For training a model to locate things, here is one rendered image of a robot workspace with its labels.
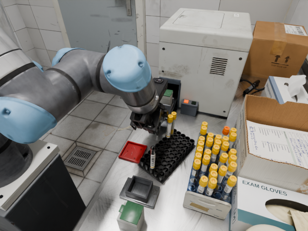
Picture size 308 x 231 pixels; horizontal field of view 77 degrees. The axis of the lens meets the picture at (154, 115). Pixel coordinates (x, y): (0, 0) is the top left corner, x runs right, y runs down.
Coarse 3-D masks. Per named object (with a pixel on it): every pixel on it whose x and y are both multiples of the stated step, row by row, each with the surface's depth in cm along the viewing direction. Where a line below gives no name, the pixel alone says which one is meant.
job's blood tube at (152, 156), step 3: (153, 147) 49; (150, 150) 49; (153, 150) 48; (150, 153) 49; (153, 153) 48; (150, 156) 50; (153, 156) 49; (150, 159) 51; (153, 159) 50; (150, 162) 51; (153, 162) 51; (150, 165) 52; (153, 165) 52; (153, 168) 53
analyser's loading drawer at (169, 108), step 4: (176, 92) 79; (172, 96) 76; (176, 96) 76; (172, 100) 71; (176, 100) 74; (164, 104) 67; (172, 104) 70; (168, 108) 68; (172, 108) 71; (164, 124) 65
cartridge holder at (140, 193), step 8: (136, 176) 50; (128, 184) 50; (136, 184) 50; (144, 184) 50; (152, 184) 49; (128, 192) 46; (136, 192) 49; (144, 192) 49; (152, 192) 49; (136, 200) 47; (144, 200) 46; (152, 200) 47; (152, 208) 47
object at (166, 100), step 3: (165, 96) 65; (171, 96) 68; (162, 99) 67; (165, 99) 66; (168, 99) 66; (171, 99) 69; (159, 102) 68; (162, 102) 67; (165, 102) 67; (168, 102) 67; (171, 102) 70
